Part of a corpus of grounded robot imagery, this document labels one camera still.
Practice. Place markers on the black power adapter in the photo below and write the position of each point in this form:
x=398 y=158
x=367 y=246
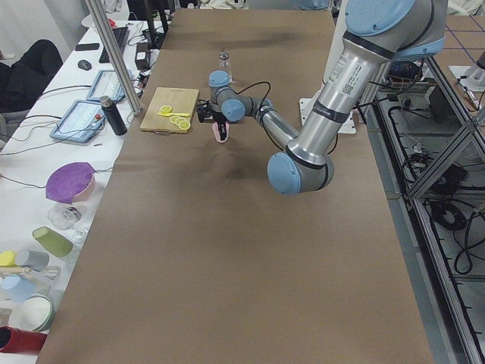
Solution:
x=143 y=56

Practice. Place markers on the black water bottle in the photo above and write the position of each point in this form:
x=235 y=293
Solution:
x=113 y=116

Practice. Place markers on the light blue cup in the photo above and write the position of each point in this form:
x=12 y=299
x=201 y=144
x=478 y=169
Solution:
x=18 y=288

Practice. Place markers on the pink plastic cup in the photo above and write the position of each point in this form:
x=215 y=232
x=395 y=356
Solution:
x=221 y=131

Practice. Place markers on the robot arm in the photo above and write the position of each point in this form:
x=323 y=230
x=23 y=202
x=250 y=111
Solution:
x=376 y=32

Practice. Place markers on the glass sauce bottle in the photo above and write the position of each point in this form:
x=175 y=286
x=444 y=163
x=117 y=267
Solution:
x=224 y=63

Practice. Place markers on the grey cup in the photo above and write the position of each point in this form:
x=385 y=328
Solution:
x=32 y=259

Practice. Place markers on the aluminium frame post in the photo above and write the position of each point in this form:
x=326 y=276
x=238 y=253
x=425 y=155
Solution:
x=110 y=43

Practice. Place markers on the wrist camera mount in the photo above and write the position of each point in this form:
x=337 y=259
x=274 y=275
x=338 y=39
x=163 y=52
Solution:
x=204 y=111

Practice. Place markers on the green plastic cup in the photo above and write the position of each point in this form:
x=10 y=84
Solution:
x=53 y=242

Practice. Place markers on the upper teach pendant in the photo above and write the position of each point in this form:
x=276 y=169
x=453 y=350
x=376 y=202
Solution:
x=81 y=122

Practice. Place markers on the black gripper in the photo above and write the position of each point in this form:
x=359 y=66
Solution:
x=221 y=124

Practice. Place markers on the lemon slice far end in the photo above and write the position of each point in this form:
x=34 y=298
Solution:
x=183 y=124

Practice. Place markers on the yellow plastic cup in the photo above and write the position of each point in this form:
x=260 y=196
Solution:
x=7 y=259

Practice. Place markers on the red cup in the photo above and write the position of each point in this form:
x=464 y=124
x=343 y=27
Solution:
x=14 y=340

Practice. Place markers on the computer mouse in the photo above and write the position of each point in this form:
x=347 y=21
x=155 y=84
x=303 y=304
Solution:
x=84 y=65

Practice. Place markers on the lemon slice near handle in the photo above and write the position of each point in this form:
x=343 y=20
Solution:
x=165 y=110

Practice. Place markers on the white green bowl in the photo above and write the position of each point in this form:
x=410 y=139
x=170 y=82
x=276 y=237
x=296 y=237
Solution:
x=34 y=314

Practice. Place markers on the bamboo cutting board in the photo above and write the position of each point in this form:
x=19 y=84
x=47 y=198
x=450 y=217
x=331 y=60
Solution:
x=181 y=100

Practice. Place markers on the wine glass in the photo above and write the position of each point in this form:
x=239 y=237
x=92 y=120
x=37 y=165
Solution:
x=66 y=218

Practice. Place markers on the yellow plastic knife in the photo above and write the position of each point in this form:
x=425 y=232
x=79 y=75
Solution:
x=169 y=114

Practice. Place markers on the black smartphone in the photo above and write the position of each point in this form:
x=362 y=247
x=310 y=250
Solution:
x=87 y=47

